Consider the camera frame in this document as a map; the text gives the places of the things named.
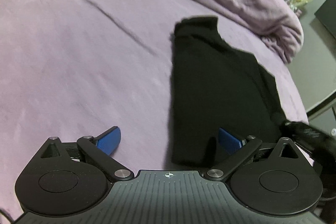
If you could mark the purple bed sheet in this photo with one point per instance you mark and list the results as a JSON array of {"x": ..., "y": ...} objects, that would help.
[{"x": 71, "y": 68}]

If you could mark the black garment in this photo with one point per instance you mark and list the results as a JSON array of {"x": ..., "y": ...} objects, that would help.
[{"x": 216, "y": 87}]

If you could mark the black flat screen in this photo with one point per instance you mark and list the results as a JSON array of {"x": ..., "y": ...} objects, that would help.
[{"x": 326, "y": 14}]

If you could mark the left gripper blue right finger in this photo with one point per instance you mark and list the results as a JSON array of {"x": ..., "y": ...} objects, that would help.
[{"x": 231, "y": 143}]

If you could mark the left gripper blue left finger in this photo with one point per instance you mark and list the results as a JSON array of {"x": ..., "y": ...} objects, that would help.
[{"x": 108, "y": 141}]

